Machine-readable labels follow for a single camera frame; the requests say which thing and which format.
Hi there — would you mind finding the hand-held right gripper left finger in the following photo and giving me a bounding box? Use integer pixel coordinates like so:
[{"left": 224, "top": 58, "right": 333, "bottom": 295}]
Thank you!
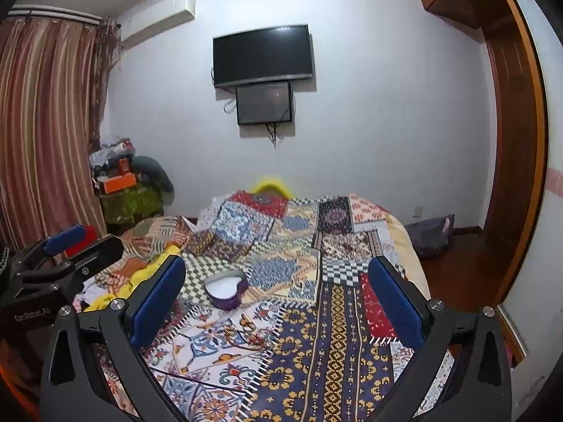
[{"left": 39, "top": 255, "right": 188, "bottom": 422}]

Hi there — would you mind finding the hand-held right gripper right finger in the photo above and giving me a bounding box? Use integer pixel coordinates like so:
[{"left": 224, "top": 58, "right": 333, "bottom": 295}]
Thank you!
[{"left": 367, "top": 255, "right": 513, "bottom": 422}]

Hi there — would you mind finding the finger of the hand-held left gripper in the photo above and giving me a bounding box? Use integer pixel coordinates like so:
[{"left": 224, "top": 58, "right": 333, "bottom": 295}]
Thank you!
[
  {"left": 6, "top": 235, "right": 125, "bottom": 305},
  {"left": 9, "top": 224, "right": 89, "bottom": 275}
]

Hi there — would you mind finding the purple heart-shaped jewelry box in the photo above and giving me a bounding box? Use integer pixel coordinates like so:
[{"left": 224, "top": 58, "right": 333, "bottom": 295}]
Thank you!
[{"left": 203, "top": 271, "right": 248, "bottom": 311}]

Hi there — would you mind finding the red cord necklace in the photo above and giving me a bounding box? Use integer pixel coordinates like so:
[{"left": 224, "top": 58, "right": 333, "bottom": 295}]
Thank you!
[{"left": 220, "top": 325, "right": 276, "bottom": 354}]

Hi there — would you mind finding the red cloth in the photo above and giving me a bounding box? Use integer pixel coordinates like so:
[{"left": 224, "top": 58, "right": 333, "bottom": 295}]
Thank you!
[{"left": 66, "top": 225, "right": 108, "bottom": 258}]

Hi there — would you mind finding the yellow cloth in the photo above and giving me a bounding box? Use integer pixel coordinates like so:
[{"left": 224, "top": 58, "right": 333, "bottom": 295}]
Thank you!
[{"left": 86, "top": 246, "right": 183, "bottom": 313}]

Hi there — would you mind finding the white cloth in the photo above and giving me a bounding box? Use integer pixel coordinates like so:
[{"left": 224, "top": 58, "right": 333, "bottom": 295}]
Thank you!
[{"left": 72, "top": 281, "right": 115, "bottom": 313}]

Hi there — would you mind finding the cream bed sheet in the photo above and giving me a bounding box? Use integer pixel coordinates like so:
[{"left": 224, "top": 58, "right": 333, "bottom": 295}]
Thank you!
[{"left": 387, "top": 211, "right": 432, "bottom": 300}]

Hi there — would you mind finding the large orange box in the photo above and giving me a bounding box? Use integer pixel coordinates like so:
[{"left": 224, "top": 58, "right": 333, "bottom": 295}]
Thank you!
[{"left": 99, "top": 173, "right": 137, "bottom": 195}]

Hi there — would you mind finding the grey bag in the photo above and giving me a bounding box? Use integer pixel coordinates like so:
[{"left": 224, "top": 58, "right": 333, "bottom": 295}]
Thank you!
[{"left": 404, "top": 215, "right": 456, "bottom": 259}]

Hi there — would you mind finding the dark green bag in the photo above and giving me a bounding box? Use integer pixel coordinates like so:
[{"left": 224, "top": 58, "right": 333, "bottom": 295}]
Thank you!
[{"left": 132, "top": 155, "right": 176, "bottom": 205}]

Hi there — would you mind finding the patchwork printed blanket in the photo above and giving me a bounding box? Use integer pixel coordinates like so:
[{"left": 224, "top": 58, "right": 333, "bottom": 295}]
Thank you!
[{"left": 88, "top": 189, "right": 456, "bottom": 422}]

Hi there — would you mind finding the striped brown curtain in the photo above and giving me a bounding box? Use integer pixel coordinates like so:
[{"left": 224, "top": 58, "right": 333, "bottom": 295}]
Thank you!
[{"left": 0, "top": 4, "right": 121, "bottom": 251}]

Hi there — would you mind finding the yellow object behind bed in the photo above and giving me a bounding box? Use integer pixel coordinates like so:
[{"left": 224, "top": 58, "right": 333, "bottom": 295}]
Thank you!
[{"left": 251, "top": 175, "right": 295, "bottom": 198}]

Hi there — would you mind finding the wooden door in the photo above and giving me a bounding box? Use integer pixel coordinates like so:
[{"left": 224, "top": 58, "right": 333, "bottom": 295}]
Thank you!
[{"left": 412, "top": 0, "right": 550, "bottom": 313}]

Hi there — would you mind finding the white air conditioner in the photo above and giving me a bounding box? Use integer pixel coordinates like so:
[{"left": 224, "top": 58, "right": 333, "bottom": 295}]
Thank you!
[{"left": 118, "top": 0, "right": 195, "bottom": 49}]

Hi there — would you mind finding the dark thin cord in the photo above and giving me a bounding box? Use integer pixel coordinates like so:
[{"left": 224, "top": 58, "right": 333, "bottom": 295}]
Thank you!
[{"left": 152, "top": 363, "right": 265, "bottom": 393}]

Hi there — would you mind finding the black hanging cable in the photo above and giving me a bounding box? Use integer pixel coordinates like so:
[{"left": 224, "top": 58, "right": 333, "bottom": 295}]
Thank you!
[{"left": 264, "top": 121, "right": 286, "bottom": 148}]

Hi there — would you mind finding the small black wall monitor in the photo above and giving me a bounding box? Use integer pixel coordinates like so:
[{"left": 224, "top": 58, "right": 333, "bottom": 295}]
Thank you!
[{"left": 236, "top": 81, "right": 293, "bottom": 126}]

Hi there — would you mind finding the large black wall television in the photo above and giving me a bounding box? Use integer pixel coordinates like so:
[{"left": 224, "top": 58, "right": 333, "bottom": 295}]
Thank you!
[{"left": 213, "top": 24, "right": 314, "bottom": 89}]

